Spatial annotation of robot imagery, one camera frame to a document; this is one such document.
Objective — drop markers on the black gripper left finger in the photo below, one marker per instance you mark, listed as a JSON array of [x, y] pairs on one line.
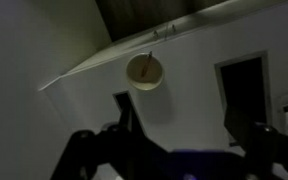
[[133, 156]]

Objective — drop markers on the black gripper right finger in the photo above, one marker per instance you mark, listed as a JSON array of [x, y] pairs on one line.
[[263, 144]]

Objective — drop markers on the dark red pen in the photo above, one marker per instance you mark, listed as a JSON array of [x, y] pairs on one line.
[[145, 68]]

